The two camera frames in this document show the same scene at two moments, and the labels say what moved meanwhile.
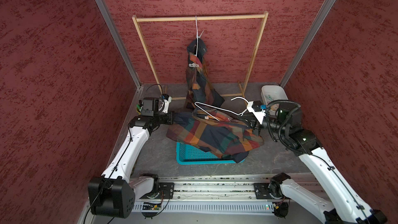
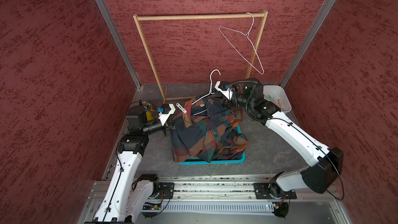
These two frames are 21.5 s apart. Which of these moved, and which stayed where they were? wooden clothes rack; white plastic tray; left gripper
Moved: left gripper
Stayed: wooden clothes rack; white plastic tray
